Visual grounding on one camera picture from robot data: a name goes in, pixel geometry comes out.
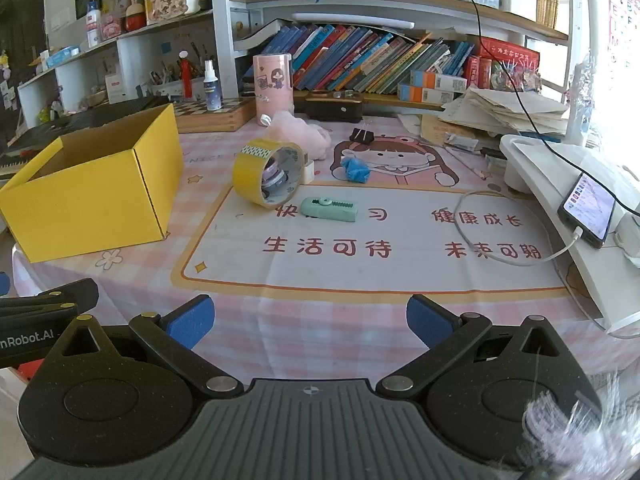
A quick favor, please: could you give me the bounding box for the dark door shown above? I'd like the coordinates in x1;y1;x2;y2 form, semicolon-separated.
0;0;48;141

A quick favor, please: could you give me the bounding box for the white rounded gadget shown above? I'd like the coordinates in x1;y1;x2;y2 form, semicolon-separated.
614;212;640;267

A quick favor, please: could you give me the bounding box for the white desk riser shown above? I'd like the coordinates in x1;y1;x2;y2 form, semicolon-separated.
499;134;640;333

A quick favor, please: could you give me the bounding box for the mint green correction tape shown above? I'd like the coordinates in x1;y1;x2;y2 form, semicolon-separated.
300;196;359;223

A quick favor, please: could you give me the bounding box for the wooden chessboard box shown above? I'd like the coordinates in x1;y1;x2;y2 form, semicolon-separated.
172;97;258;133

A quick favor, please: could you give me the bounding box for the pink plush toy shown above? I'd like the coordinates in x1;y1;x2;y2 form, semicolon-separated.
260;110;333;158

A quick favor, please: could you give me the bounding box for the white brush holder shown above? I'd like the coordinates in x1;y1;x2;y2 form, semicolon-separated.
150;52;206;98

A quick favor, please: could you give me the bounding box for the alphabet wall poster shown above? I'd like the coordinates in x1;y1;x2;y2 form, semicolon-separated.
606;0;640;78

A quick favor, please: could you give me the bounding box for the long row of leaning books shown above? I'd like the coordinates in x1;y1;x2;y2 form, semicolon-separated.
243;22;476;96

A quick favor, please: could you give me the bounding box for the blue plastic glove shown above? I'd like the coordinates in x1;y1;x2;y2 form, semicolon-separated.
340;156;372;185

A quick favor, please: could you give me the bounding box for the blue and white flat box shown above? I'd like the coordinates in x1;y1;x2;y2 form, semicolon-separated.
46;46;82;68

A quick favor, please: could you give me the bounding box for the red round figurine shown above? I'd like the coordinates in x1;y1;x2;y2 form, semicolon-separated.
125;0;147;32

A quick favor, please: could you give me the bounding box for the white charging cable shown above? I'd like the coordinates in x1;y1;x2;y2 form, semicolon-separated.
456;187;586;263

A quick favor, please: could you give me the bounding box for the black rectangular case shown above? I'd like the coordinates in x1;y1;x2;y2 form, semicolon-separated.
294;91;365;123

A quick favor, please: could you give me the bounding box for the yellow cardboard box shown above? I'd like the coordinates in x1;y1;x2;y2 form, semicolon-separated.
0;102;184;264

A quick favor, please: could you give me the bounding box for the black cable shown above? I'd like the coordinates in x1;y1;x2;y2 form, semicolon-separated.
445;0;640;213

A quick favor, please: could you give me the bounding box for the black smartphone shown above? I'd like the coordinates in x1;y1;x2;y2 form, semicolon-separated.
557;172;617;250

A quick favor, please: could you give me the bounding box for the fluffy pale sleeve cuff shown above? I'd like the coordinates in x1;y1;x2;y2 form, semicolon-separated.
520;372;640;480

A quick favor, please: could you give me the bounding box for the white box with red label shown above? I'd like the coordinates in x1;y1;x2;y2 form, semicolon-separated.
105;72;127;104

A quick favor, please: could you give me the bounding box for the black binder clip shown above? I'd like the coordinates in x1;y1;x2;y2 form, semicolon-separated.
350;121;376;145

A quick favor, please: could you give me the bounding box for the clear plastic wrapped post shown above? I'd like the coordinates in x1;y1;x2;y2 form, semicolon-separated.
565;57;598;143

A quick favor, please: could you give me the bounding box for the stack of papers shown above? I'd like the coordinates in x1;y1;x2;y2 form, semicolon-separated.
400;85;573;146

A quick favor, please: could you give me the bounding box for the black electronic keyboard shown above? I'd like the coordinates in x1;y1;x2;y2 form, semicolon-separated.
0;96;171;177

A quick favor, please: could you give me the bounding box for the white shelf unit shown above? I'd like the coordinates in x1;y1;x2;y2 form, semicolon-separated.
17;0;571;128

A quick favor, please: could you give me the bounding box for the yellow tape roll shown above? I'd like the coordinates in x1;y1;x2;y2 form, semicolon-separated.
233;137;306;209

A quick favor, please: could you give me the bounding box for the white bottle with blue cap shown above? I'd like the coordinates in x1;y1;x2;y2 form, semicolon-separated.
85;1;103;49

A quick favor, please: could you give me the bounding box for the white spray bottle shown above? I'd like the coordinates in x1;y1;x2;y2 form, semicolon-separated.
203;59;223;112

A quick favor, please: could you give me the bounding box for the pink printed desktop mat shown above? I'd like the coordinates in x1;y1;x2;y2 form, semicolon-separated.
12;105;626;381

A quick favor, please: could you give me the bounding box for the pink gift box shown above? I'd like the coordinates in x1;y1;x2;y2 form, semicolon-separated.
101;11;124;42

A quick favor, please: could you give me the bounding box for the red book box set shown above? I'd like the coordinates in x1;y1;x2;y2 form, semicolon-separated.
472;37;543;93

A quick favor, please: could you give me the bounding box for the tall red bottle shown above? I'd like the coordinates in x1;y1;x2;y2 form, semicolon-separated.
178;50;194;99

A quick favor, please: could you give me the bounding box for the black picture frame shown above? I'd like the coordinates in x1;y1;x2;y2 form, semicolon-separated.
75;0;103;22

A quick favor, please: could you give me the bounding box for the small white printed packet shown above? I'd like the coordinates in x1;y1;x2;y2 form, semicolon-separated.
444;132;482;152

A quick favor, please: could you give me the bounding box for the orange and white carton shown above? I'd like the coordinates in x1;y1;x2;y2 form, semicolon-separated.
398;84;453;104
411;70;468;91

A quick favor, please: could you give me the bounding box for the pink cartoon canister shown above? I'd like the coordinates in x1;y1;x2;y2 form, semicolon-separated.
252;53;294;126

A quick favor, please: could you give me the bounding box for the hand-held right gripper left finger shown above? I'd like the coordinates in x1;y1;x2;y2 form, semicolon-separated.
47;294;246;401

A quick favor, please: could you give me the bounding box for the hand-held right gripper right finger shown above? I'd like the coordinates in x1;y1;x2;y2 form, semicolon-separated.
375;294;581;401

